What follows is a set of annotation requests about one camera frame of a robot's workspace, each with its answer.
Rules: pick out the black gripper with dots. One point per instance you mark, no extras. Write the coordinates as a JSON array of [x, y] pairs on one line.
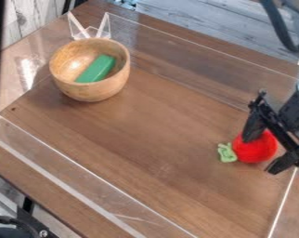
[[282, 122]]

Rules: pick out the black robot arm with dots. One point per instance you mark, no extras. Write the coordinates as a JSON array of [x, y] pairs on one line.
[[282, 122]]

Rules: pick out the green rectangular block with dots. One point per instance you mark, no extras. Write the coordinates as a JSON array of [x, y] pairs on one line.
[[98, 70]]

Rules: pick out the wooden bowl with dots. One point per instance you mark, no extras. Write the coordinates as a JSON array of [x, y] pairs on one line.
[[74, 57]]

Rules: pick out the clear acrylic tray wall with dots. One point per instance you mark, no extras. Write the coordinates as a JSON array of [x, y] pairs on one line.
[[127, 167]]

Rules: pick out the black metal bracket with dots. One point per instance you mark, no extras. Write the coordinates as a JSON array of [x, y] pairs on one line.
[[26, 216]]

